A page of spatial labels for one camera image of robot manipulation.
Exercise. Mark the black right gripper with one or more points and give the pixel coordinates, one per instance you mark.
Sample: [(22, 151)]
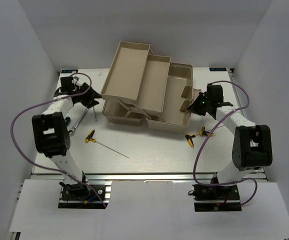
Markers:
[(194, 108)]

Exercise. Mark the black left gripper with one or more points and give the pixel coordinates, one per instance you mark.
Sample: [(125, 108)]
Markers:
[(91, 94)]

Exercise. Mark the yellow T-handle hex key short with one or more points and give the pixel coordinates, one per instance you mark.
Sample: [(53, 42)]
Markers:
[(189, 138)]

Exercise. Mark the short green-handled screwdriver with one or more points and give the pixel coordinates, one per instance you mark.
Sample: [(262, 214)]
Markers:
[(67, 120)]

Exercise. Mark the yellow T-handle hex key long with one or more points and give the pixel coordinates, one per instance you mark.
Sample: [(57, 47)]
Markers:
[(90, 138)]

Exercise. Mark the silver ratchet wrench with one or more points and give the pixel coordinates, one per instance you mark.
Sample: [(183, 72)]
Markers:
[(72, 130)]

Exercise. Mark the beige plastic toolbox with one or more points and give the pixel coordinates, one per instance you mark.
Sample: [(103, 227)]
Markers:
[(142, 86)]

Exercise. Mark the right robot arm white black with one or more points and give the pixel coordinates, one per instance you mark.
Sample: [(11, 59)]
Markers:
[(252, 143)]

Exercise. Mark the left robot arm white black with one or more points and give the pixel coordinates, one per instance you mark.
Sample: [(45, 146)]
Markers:
[(51, 135)]

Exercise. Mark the blue label sticker left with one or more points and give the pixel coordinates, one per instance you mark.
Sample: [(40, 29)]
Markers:
[(69, 71)]

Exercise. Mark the blue label sticker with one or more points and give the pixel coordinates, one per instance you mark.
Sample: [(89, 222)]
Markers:
[(69, 71), (218, 69)]

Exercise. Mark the blue label sticker right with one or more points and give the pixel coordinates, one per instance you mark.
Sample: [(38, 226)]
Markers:
[(218, 69)]

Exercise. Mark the aluminium rail table front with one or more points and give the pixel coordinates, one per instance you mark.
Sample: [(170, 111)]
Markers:
[(202, 177)]

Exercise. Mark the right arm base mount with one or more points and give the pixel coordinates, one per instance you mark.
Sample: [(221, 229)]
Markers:
[(216, 198)]

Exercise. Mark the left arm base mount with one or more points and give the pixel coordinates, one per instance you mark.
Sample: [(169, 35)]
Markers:
[(77, 196)]

